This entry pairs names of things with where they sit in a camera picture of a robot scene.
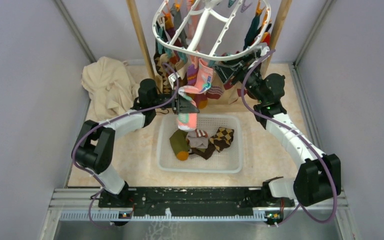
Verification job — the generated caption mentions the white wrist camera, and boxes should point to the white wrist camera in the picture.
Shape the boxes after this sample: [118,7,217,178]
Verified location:
[253,44,270,60]
[167,71,180,89]

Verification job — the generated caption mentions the white oval clip hanger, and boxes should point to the white oval clip hanger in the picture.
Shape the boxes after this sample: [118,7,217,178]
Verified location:
[151,0,272,62]

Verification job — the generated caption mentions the pink striped toe sock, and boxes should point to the pink striped toe sock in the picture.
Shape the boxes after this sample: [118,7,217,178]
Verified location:
[205,85,225,100]

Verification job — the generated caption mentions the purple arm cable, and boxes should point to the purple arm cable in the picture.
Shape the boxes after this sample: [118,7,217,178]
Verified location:
[71,62,180,229]
[240,49,339,228]

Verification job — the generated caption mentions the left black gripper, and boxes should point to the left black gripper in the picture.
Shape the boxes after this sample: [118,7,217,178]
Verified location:
[150,86,199,115]

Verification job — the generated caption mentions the wooden hanger rack frame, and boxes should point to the wooden hanger rack frame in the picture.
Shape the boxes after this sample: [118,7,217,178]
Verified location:
[126,0,293,81]

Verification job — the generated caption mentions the dark teal sock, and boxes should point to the dark teal sock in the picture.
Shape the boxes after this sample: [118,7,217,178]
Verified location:
[243,13,261,50]

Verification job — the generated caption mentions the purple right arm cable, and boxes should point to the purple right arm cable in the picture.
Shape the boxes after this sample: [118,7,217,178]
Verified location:
[240,49,339,228]

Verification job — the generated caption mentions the brown yellow argyle sock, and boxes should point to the brown yellow argyle sock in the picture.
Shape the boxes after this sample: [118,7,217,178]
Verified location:
[209,127,235,153]

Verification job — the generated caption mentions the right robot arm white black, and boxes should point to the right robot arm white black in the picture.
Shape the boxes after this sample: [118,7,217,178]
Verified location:
[214,61,341,209]

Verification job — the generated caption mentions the aluminium rail frame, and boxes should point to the aluminium rail frame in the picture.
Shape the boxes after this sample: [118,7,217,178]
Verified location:
[39,186,350,240]

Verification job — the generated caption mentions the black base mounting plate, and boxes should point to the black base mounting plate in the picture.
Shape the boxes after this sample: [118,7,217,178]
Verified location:
[98,187,295,217]

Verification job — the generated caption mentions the grey sock with red stripes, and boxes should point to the grey sock with red stripes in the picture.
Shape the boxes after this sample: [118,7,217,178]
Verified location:
[186,129,209,149]

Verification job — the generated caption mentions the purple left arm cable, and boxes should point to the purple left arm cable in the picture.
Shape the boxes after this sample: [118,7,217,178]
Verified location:
[71,62,180,229]

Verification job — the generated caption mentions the beige crumpled cloth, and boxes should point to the beige crumpled cloth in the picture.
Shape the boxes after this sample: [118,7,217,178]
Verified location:
[81,56,139,121]

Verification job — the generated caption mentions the white plastic mesh basket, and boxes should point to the white plastic mesh basket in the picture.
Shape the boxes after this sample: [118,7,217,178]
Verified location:
[156,114,244,174]

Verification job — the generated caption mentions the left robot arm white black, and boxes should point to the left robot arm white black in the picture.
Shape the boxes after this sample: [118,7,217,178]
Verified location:
[71,78,199,207]

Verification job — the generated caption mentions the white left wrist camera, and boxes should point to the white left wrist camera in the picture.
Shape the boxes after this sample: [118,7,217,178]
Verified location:
[167,71,180,89]

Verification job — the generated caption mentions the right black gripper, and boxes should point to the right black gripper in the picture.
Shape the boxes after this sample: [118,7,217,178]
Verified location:
[212,53,266,103]

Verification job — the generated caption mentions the green striped sock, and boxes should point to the green striped sock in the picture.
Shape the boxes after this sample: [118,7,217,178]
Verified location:
[169,129,190,161]

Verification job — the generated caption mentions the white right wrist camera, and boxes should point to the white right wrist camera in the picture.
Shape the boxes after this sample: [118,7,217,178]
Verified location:
[253,44,270,60]

